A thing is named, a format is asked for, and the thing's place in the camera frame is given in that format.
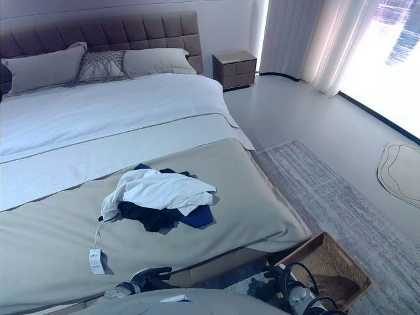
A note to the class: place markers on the bright glass window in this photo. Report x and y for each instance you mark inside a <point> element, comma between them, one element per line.
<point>393,82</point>

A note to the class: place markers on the bed with beige cover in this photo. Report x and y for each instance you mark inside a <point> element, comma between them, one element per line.
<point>131,29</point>

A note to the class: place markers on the sheer white curtain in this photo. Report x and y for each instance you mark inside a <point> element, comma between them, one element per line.
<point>311,42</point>

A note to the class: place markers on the brown nightstand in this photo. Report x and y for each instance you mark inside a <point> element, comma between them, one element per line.
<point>236,70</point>

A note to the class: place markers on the grey woven rug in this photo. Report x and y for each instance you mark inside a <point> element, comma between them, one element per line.
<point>328,197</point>

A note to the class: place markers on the white duvet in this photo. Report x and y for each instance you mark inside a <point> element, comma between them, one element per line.
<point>98,108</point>

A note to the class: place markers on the white price tag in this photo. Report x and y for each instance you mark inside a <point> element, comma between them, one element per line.
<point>96,260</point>

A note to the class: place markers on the white garment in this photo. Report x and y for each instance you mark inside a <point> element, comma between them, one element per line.
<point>157,188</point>

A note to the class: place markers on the beige bedspread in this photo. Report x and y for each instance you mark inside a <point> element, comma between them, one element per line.
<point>49,236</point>

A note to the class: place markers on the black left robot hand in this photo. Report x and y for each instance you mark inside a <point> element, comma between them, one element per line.
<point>149,277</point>

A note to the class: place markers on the brown wicker basket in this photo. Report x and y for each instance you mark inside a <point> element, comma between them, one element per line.
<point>338,259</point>

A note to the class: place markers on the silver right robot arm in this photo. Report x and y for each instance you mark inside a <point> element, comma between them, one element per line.
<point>300,297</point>

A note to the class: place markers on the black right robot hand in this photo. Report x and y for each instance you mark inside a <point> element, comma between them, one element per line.
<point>270,285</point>

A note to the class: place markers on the blue garment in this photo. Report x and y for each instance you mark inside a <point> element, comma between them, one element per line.
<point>200,219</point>

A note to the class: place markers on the dark curved floor track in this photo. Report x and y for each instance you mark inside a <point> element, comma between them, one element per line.
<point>282,75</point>

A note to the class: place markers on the dark blue white clothing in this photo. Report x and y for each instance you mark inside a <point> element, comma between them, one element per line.
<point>147,216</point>

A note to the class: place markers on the grey patterned cushion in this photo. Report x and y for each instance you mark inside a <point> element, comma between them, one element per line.
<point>100,67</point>

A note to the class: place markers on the small beige irregular mat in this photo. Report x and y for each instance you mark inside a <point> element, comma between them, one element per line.
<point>400,170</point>

